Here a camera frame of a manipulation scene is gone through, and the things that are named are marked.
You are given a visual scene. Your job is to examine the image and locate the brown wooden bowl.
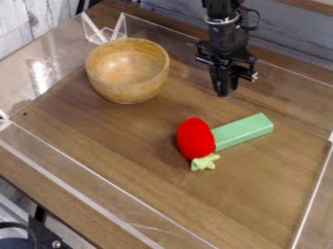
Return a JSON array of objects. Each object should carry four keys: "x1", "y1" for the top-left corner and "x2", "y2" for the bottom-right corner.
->
[{"x1": 84, "y1": 38, "x2": 170, "y2": 104}]

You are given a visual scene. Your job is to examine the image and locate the black cable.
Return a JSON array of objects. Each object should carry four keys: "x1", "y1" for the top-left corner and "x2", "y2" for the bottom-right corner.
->
[{"x1": 0, "y1": 222, "x2": 31, "y2": 249}]

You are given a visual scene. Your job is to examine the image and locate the black metal bracket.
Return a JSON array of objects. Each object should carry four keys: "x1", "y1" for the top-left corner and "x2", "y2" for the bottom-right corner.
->
[{"x1": 28, "y1": 206, "x2": 72, "y2": 249}]

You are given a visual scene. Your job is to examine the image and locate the green rectangular block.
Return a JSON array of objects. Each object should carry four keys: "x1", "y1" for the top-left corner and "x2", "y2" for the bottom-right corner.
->
[{"x1": 213, "y1": 113, "x2": 274, "y2": 151}]

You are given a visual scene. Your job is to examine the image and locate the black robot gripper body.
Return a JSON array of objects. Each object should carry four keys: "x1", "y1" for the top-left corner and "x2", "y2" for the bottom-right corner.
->
[{"x1": 195, "y1": 40, "x2": 258, "y2": 82}]

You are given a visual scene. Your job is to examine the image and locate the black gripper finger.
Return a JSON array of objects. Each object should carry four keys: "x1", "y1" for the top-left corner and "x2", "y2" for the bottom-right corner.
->
[
  {"x1": 210, "y1": 66, "x2": 225, "y2": 97},
  {"x1": 226, "y1": 68, "x2": 239, "y2": 94}
]

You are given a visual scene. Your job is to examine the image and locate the red plush strawberry toy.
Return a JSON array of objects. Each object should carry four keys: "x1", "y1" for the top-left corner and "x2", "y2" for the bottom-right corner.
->
[{"x1": 176, "y1": 117, "x2": 219, "y2": 171}]

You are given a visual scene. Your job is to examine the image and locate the clear acrylic table enclosure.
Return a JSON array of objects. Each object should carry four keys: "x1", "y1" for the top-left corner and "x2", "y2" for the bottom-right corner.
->
[{"x1": 0, "y1": 13, "x2": 333, "y2": 249}]

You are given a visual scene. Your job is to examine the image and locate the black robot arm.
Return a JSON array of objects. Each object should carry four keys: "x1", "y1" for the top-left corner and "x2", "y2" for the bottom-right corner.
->
[{"x1": 195, "y1": 0, "x2": 262, "y2": 97}]

